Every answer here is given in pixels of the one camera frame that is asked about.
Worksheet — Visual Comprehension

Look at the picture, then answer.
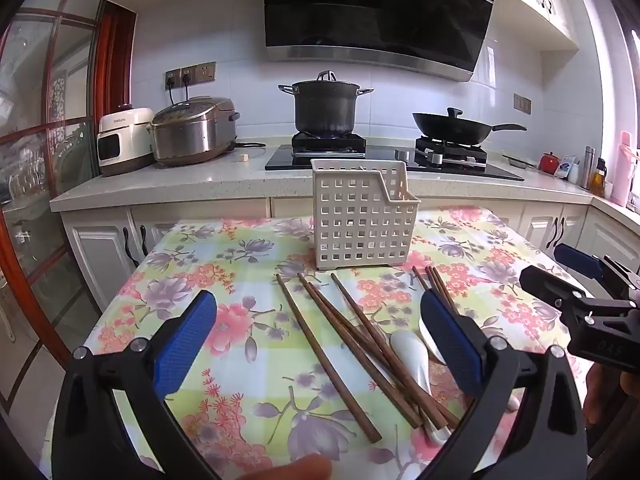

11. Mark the black wok with lid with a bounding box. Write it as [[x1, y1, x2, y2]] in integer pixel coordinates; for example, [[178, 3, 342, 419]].
[[411, 107, 527, 145]]

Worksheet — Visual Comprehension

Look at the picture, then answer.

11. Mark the oil bottle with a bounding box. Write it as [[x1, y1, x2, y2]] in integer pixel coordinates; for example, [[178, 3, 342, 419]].
[[591, 158, 607, 197]]

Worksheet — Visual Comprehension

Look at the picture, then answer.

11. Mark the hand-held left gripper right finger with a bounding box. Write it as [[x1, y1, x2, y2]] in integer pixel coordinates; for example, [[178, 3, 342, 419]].
[[420, 290, 588, 480]]

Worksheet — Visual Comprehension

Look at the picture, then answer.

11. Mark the person's right hand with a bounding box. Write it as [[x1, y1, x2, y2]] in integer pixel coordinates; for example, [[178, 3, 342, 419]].
[[582, 360, 640, 461]]

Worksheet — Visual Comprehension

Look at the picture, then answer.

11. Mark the wood framed glass door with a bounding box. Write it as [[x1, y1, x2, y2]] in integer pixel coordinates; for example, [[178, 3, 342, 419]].
[[0, 7, 137, 401]]

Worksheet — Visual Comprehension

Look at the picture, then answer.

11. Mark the steel bottle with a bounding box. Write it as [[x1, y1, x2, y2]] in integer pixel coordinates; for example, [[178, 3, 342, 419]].
[[581, 146, 596, 188]]

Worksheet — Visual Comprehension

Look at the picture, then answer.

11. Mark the white perforated plastic basket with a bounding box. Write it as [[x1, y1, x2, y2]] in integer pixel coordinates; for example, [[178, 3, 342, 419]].
[[311, 158, 421, 272]]

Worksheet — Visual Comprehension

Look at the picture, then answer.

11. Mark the pink bottle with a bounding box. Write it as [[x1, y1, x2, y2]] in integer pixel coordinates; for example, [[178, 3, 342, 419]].
[[611, 131, 633, 207]]

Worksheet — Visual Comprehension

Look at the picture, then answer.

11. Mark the floral tablecloth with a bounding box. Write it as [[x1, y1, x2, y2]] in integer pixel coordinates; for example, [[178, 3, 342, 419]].
[[40, 205, 588, 480]]

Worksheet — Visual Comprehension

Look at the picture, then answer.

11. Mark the white base cabinet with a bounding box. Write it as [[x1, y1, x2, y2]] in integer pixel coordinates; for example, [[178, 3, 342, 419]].
[[60, 197, 640, 311]]

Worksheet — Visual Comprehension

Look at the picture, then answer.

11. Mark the black range hood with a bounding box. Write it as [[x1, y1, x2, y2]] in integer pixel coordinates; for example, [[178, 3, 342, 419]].
[[263, 0, 501, 82]]

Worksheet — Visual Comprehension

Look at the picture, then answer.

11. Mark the black stock pot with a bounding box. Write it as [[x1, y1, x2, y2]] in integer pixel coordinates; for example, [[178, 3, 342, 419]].
[[278, 71, 374, 137]]

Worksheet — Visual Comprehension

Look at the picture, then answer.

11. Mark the person's left hand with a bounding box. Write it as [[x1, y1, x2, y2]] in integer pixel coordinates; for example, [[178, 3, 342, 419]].
[[235, 454, 333, 480]]

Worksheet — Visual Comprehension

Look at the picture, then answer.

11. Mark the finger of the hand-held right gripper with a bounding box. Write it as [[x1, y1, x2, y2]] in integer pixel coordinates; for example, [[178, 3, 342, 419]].
[[519, 265, 593, 317], [554, 242, 640, 306]]

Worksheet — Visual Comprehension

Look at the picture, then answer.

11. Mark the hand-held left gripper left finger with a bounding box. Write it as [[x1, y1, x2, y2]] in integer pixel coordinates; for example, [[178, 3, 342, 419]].
[[50, 289, 223, 480]]

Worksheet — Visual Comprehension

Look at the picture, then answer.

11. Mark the silver rice cooker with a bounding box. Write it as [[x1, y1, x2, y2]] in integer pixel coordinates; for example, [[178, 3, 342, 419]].
[[150, 96, 241, 167]]

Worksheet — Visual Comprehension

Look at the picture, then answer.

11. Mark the white ceramic spoon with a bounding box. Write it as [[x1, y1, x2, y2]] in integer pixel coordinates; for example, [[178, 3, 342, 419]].
[[418, 305, 521, 413], [390, 331, 451, 446]]

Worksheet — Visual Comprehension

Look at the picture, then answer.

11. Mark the black glass gas stove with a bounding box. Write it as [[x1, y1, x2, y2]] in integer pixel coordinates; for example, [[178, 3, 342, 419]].
[[265, 132, 526, 182]]

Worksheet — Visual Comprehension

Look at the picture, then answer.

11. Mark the white small cooker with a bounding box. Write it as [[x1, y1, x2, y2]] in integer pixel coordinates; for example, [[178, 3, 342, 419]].
[[97, 105, 156, 177]]

